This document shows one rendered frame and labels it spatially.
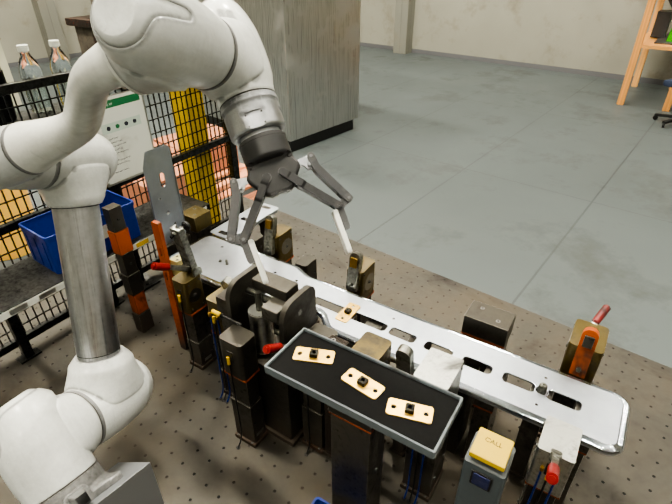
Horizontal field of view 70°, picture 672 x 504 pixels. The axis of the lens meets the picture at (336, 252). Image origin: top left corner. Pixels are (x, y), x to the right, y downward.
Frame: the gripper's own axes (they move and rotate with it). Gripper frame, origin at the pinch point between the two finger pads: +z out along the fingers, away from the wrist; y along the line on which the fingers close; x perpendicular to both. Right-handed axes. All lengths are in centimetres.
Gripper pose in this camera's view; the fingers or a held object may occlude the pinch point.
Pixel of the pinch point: (305, 261)
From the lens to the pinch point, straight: 73.9
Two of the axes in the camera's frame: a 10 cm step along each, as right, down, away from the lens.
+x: -1.0, 0.5, 9.9
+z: 3.4, 9.4, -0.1
